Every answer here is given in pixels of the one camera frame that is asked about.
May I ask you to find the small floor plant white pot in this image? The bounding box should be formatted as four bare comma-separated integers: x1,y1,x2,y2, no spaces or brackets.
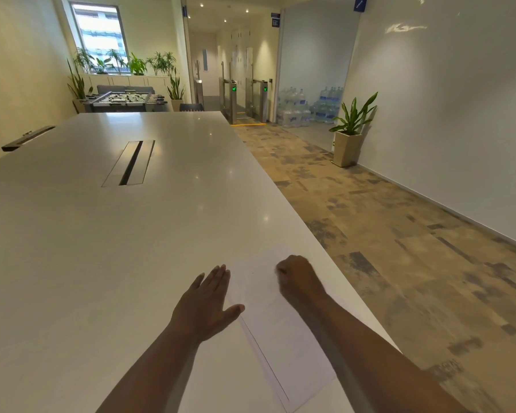
167,68,186,112

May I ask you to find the tall floor plant in pot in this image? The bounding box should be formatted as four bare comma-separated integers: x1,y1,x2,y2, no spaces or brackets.
66,59,94,114

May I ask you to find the steel turnstile gate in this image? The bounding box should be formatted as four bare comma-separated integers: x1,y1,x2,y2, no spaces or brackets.
220,79,238,125
251,79,270,123

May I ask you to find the person's right hand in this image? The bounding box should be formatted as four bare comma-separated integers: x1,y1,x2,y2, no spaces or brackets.
275,255,328,315

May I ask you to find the person's left hand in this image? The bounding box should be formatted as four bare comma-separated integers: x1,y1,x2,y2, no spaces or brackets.
169,264,246,343

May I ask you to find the bushy green palm plant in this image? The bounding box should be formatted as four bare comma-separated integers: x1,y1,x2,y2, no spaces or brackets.
146,51,177,76

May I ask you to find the foosball table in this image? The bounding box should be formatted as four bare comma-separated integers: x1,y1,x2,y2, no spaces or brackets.
79,91,169,113

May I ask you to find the broad-leaf green plant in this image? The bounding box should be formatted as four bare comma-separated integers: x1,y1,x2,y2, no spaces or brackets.
127,52,148,76

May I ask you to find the metal table cable hatch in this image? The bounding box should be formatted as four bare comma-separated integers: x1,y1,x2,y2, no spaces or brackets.
101,140,156,188

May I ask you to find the white paper sheet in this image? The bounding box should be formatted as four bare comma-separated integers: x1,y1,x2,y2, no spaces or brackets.
225,243,339,413

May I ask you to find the stack of water bottles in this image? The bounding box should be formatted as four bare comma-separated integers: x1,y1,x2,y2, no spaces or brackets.
276,85,345,128

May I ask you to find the person's right forearm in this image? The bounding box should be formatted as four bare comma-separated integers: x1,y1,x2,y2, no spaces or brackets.
302,293,470,413

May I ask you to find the grey sofa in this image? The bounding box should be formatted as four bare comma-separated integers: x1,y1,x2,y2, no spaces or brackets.
96,85,156,95

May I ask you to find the snake plant in beige planter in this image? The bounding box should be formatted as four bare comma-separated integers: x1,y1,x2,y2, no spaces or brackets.
329,92,378,168

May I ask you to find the person's left forearm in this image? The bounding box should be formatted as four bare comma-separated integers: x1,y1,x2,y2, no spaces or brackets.
96,323,201,413

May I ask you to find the window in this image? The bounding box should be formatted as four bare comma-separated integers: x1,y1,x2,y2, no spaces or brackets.
70,1,130,74

